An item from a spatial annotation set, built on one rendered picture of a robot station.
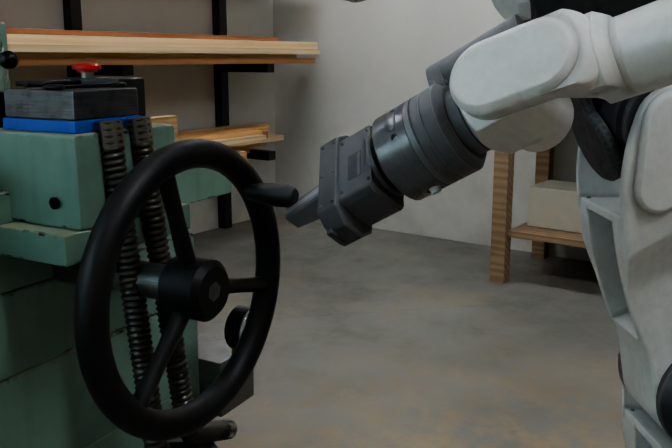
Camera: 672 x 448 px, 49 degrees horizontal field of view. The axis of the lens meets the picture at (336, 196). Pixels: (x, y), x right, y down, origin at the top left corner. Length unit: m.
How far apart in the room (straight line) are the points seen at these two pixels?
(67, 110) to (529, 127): 0.42
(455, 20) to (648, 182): 3.38
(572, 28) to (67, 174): 0.46
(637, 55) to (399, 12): 3.81
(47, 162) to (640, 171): 0.62
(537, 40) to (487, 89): 0.05
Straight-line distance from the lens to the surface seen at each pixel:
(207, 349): 1.10
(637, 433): 1.15
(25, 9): 3.78
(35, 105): 0.77
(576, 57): 0.60
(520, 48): 0.61
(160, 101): 4.24
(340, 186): 0.70
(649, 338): 0.99
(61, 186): 0.74
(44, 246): 0.74
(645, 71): 0.61
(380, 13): 4.45
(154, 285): 0.75
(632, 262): 0.92
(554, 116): 0.67
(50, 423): 0.89
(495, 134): 0.65
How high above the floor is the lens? 1.03
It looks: 11 degrees down
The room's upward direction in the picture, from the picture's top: straight up
